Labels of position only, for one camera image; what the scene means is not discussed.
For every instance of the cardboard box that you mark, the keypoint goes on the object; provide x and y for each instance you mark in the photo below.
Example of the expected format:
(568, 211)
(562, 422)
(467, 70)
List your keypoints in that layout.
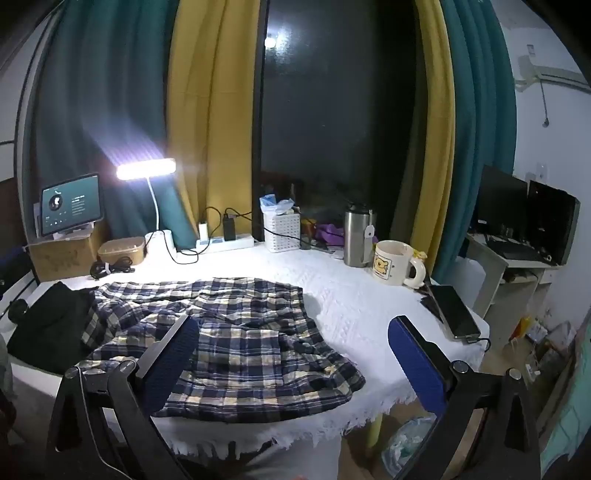
(60, 256)

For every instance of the white power strip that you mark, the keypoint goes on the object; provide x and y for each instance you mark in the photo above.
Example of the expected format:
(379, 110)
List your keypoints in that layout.
(231, 243)

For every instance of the brown lidded bowl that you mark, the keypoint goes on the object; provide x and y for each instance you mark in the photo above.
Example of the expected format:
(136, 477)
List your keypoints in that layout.
(121, 251)

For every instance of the black monitor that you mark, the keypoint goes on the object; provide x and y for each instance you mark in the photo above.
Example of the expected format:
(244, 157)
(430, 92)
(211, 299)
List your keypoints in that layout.
(501, 198)
(551, 221)

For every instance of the black cloth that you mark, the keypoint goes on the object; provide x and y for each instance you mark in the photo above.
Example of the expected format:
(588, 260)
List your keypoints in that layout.
(46, 323)

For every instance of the small yellow jar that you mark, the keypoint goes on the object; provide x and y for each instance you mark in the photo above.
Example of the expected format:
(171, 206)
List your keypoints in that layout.
(308, 227)

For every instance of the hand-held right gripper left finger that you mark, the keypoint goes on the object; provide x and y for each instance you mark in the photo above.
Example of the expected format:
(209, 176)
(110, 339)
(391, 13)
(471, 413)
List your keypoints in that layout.
(171, 364)

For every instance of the white plastic basket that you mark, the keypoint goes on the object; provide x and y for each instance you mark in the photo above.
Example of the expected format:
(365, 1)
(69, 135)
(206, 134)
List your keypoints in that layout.
(281, 235)

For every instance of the yellow table leg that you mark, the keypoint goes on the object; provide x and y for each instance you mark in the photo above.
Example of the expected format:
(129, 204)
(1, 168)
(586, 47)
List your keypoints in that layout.
(375, 431)

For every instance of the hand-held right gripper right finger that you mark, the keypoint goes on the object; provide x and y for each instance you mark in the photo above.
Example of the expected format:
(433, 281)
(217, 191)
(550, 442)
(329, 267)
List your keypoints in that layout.
(415, 364)

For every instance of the steel thermos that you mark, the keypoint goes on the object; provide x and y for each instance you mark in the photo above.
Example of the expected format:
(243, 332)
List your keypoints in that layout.
(355, 240)

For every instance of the white charger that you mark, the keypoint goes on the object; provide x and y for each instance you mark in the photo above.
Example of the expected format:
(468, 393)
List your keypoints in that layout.
(203, 230)

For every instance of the yellow curtain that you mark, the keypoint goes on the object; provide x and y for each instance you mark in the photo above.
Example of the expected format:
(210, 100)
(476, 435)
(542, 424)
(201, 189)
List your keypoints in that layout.
(207, 115)
(438, 138)

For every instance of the cream bear mug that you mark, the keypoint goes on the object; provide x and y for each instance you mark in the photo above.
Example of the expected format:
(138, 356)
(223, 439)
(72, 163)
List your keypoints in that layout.
(390, 265)

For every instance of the white desk lamp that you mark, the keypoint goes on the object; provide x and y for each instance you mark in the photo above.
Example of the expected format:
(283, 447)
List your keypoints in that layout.
(145, 169)

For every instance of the plastic trash bag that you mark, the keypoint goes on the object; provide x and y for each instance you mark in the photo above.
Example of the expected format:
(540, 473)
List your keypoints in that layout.
(408, 445)

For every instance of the white textured tablecloth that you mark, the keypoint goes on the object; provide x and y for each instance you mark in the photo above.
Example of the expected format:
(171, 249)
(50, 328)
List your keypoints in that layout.
(360, 304)

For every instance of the teal curtain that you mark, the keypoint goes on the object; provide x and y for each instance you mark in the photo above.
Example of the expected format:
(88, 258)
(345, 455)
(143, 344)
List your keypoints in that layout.
(92, 92)
(480, 115)

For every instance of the purple cloth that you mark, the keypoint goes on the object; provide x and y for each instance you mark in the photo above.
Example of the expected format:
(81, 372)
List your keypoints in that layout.
(330, 234)

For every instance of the dark window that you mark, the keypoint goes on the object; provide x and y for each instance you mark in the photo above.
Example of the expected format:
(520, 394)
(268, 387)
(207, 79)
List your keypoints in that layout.
(332, 115)

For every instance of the blue plaid shirt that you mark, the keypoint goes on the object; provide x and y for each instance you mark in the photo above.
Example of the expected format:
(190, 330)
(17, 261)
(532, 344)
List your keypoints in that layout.
(254, 350)

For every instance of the blue plastic bag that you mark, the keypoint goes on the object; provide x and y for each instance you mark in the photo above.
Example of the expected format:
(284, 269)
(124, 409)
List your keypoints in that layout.
(274, 204)

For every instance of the tablet with teal screen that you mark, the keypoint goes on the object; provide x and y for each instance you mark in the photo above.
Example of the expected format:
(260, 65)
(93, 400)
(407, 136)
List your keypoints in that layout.
(69, 203)

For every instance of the white air conditioner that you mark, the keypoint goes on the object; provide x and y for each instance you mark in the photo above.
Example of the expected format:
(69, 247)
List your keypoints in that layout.
(540, 69)

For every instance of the white computer desk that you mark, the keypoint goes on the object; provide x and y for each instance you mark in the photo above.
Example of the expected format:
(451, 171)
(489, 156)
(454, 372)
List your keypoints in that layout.
(485, 272)

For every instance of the black charger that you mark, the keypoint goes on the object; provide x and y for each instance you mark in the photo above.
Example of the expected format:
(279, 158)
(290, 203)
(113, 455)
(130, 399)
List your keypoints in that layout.
(229, 228)

